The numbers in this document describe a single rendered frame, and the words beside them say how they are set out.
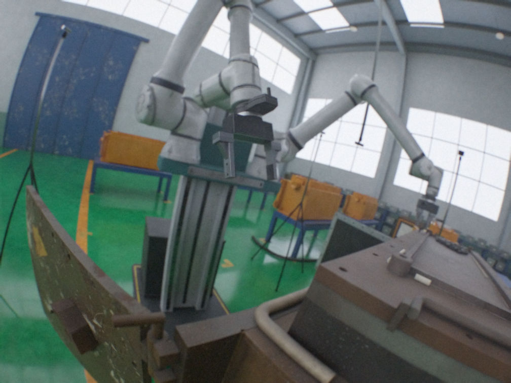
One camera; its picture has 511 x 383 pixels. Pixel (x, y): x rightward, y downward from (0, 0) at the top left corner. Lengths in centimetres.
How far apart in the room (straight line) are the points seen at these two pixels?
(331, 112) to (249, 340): 121
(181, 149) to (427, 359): 98
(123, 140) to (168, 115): 407
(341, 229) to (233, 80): 155
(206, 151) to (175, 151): 25
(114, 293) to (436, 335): 43
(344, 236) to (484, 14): 965
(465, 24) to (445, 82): 301
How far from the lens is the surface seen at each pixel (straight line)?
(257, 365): 35
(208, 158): 117
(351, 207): 677
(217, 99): 67
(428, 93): 1125
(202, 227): 137
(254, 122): 56
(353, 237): 182
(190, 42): 93
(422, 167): 114
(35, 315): 209
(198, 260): 148
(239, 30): 97
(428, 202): 133
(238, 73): 61
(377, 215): 933
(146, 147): 502
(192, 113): 96
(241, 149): 124
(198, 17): 96
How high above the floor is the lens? 147
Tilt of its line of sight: 8 degrees down
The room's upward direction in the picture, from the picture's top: 16 degrees clockwise
